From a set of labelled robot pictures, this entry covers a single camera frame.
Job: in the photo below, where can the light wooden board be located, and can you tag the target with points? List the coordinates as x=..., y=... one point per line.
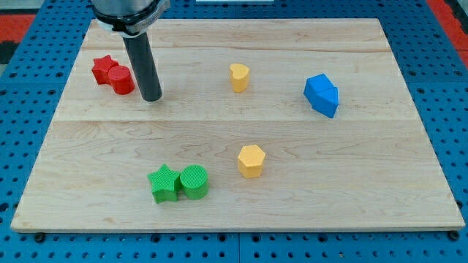
x=371, y=168

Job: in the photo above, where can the yellow hexagon block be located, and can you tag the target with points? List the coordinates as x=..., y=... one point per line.
x=251, y=161

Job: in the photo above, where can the blue pentagon block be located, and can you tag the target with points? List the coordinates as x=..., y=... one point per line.
x=326, y=102

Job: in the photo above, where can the green star block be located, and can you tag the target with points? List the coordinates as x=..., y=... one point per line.
x=165, y=184

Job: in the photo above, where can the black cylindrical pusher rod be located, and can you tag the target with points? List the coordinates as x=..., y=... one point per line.
x=142, y=61

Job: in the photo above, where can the blue cube block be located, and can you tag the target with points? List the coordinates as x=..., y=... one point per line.
x=316, y=84

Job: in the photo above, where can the red cylinder block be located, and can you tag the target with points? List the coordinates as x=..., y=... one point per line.
x=121, y=80

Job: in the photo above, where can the yellow heart block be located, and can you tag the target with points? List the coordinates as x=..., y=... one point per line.
x=239, y=77

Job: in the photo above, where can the red star block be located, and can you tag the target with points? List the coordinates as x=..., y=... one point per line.
x=101, y=68

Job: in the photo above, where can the green cylinder block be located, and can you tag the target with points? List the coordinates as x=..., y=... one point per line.
x=194, y=181

